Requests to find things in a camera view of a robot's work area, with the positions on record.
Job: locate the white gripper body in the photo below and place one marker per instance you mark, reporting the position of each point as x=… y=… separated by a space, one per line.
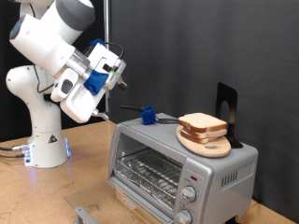
x=79 y=102

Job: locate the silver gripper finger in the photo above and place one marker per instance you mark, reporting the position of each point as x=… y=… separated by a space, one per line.
x=102 y=116
x=122 y=85

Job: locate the metal spatula with blue block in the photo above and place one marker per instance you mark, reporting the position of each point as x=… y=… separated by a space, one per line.
x=149 y=115

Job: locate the white bread slice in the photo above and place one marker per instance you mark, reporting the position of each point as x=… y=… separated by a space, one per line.
x=202 y=121
x=215 y=133
x=194 y=139

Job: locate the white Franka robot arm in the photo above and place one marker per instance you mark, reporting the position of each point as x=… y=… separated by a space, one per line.
x=40 y=140

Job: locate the red oven indicator light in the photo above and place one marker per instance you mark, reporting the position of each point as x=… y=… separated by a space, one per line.
x=193 y=178

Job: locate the wooden riser under oven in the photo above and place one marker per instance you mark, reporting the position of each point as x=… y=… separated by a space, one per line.
x=146 y=218

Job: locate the silver oven knob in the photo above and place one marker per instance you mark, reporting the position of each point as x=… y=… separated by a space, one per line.
x=188 y=194
x=183 y=217

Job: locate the silver toaster oven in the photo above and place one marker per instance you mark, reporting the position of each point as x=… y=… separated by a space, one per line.
x=218 y=193

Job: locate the metal pole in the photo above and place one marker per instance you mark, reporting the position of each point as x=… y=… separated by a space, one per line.
x=107 y=18

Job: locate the black metal bookend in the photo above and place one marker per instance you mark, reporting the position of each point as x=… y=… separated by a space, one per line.
x=232 y=96

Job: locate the round wooden serving board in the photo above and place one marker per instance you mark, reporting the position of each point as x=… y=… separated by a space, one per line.
x=211 y=150

